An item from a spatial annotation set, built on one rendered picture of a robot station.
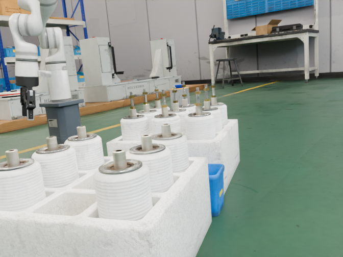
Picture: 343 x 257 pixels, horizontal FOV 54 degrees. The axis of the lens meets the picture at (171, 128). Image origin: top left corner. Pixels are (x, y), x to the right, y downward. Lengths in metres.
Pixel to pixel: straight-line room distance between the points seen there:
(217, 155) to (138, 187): 0.51
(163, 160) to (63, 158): 0.24
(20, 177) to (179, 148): 0.33
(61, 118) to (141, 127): 0.53
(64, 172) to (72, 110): 0.83
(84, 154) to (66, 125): 0.72
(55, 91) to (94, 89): 2.40
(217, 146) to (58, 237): 0.57
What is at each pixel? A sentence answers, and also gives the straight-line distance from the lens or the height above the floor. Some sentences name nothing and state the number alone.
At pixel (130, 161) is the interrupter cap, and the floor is 0.25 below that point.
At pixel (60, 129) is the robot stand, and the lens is 1.58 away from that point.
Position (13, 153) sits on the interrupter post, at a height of 0.28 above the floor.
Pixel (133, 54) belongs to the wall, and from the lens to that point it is 7.85.
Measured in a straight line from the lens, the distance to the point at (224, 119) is 1.30.
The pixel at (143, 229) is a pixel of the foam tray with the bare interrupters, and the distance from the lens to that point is 0.52.
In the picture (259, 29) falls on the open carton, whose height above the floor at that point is 0.87.
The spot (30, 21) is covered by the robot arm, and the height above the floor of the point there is 0.60.
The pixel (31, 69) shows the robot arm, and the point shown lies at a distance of 1.23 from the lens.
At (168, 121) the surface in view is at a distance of 1.08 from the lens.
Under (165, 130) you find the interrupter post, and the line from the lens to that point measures 0.78.
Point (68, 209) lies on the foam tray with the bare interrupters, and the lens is 0.75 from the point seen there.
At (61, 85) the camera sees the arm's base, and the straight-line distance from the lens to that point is 1.59.
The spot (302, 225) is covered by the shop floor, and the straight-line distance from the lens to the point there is 0.92.
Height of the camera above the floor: 0.42
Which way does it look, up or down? 11 degrees down
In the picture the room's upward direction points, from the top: 5 degrees counter-clockwise
